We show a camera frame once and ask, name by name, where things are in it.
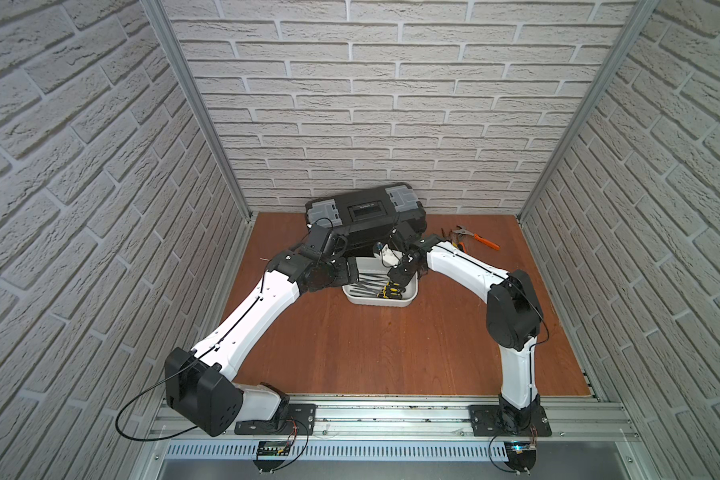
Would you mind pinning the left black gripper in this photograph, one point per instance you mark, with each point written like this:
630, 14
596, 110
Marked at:
341, 271

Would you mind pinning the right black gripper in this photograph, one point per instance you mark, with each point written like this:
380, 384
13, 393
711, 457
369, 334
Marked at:
399, 277

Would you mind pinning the file tool eleventh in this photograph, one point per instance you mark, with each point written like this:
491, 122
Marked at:
377, 291

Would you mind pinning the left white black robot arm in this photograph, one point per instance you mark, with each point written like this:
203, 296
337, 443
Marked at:
200, 382

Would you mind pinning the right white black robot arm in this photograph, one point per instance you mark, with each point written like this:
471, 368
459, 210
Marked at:
513, 316

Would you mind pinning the white plastic storage box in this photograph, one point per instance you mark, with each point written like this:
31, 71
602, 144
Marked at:
371, 265

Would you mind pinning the black plastic toolbox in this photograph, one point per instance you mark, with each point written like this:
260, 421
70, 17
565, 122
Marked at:
368, 216

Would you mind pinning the left control circuit board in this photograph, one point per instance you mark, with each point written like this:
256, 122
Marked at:
271, 455

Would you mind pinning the control circuit board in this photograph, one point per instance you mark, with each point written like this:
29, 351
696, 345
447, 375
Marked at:
521, 457
271, 455

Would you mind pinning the right control circuit board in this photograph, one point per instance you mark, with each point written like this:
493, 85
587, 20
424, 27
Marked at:
521, 457

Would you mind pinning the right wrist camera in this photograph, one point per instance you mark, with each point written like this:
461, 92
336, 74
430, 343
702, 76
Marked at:
388, 257

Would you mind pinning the orange handled pliers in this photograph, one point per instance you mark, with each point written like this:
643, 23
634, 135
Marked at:
477, 245

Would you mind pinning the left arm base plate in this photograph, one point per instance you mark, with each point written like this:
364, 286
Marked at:
292, 419

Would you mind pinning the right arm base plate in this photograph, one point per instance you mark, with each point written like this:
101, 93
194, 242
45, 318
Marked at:
497, 420

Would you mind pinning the aluminium front rail frame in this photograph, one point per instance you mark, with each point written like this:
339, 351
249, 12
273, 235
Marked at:
447, 418

